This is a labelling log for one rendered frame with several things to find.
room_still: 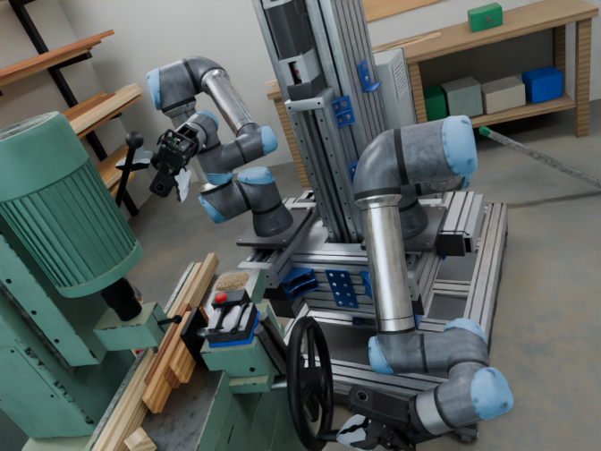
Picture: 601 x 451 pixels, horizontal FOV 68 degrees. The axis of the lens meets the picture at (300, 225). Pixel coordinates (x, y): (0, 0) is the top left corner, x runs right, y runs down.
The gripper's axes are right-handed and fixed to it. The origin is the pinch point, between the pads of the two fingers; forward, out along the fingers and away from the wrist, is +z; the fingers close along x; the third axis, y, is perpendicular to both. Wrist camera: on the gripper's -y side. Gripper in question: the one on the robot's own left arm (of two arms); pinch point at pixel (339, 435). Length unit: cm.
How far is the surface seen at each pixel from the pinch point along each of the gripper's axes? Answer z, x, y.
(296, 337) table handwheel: -3.1, 11.2, -18.4
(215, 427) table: 16.2, -3.8, -19.3
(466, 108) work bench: -17, 290, 76
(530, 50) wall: -73, 336, 87
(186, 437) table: 17.0, -8.2, -24.3
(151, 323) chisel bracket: 18.1, 8.8, -41.3
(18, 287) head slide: 26, 4, -66
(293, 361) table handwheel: -2.9, 5.8, -17.5
